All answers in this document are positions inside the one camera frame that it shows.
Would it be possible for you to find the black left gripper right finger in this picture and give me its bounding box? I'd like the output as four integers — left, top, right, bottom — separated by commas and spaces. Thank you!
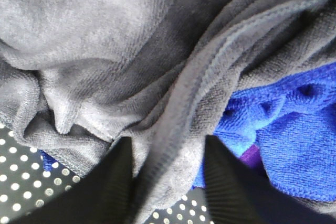
204, 135, 335, 223

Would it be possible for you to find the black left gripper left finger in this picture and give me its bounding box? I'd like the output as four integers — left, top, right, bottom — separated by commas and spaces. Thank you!
15, 137, 133, 224

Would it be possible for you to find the dark grey towel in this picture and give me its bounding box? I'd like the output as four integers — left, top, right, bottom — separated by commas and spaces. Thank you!
1, 0, 335, 223

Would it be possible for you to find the purple cloth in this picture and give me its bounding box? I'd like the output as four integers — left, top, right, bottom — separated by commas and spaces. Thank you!
239, 145, 262, 169

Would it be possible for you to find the grey perforated plastic basket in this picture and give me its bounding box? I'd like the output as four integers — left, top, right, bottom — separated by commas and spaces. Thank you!
1, 124, 213, 223

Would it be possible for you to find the blue microfibre cloth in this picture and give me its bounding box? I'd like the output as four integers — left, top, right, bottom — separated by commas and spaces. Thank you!
191, 62, 336, 201

